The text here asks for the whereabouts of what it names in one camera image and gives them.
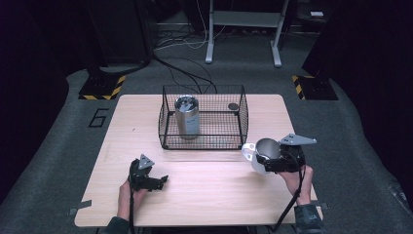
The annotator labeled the steel tumbler with lid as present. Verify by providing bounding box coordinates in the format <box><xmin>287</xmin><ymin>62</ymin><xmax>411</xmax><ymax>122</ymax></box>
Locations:
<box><xmin>173</xmin><ymin>95</ymin><xmax>201</xmax><ymax>141</ymax></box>

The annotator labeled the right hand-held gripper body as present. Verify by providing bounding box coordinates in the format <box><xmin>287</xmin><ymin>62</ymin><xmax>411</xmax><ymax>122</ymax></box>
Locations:
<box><xmin>278</xmin><ymin>133</ymin><xmax>318</xmax><ymax>174</ymax></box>

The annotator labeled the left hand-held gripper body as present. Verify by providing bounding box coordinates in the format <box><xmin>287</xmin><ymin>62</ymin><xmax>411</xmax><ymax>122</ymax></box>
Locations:
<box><xmin>128</xmin><ymin>153</ymin><xmax>161</xmax><ymax>193</ymax></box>

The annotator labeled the hand-held gripper black cable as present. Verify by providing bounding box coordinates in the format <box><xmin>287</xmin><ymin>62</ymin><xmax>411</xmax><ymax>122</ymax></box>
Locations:
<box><xmin>128</xmin><ymin>159</ymin><xmax>141</xmax><ymax>234</ymax></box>
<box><xmin>271</xmin><ymin>149</ymin><xmax>307</xmax><ymax>233</ymax></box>

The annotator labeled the black cabinet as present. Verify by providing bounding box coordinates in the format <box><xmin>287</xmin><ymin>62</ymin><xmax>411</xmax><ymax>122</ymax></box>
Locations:
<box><xmin>82</xmin><ymin>0</ymin><xmax>154</xmax><ymax>71</ymax></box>

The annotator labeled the black wire basket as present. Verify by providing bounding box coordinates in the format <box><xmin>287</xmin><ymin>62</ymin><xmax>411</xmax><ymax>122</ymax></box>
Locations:
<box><xmin>158</xmin><ymin>84</ymin><xmax>249</xmax><ymax>151</ymax></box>

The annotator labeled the person's left hand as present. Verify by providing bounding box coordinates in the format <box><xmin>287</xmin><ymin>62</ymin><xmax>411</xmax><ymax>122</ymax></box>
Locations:
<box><xmin>117</xmin><ymin>178</ymin><xmax>148</xmax><ymax>222</ymax></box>

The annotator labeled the hazard striped stand base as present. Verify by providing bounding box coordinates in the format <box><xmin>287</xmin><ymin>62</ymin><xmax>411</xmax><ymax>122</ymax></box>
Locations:
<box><xmin>290</xmin><ymin>74</ymin><xmax>340</xmax><ymax>101</ymax></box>
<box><xmin>78</xmin><ymin>74</ymin><xmax>127</xmax><ymax>101</ymax></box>

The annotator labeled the right hand-held gripper black cable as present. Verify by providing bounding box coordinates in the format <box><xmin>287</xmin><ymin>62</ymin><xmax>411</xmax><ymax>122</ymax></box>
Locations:
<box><xmin>271</xmin><ymin>149</ymin><xmax>307</xmax><ymax>233</ymax></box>

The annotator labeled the white floor cable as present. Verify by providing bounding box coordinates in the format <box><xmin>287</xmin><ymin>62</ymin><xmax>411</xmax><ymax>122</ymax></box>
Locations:
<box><xmin>155</xmin><ymin>0</ymin><xmax>229</xmax><ymax>52</ymax></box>

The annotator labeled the steel mug with white handle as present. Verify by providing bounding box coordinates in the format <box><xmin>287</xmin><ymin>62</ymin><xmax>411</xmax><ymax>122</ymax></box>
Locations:
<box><xmin>241</xmin><ymin>137</ymin><xmax>284</xmax><ymax>176</ymax></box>

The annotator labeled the left hand-held gripper black cable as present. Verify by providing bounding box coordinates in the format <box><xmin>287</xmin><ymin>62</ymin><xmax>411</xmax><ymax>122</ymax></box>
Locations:
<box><xmin>128</xmin><ymin>159</ymin><xmax>141</xmax><ymax>234</ymax></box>

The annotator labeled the person's right hand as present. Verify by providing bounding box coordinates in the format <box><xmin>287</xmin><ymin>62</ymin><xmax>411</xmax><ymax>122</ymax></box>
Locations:
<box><xmin>277</xmin><ymin>164</ymin><xmax>315</xmax><ymax>207</ymax></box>

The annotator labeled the black floor cable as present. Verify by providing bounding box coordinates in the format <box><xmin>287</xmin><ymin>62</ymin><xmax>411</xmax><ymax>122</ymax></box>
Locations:
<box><xmin>151</xmin><ymin>53</ymin><xmax>219</xmax><ymax>96</ymax></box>

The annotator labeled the white metal stand frame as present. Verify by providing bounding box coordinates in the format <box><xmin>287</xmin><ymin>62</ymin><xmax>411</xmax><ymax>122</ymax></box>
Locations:
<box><xmin>205</xmin><ymin>0</ymin><xmax>290</xmax><ymax>68</ymax></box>

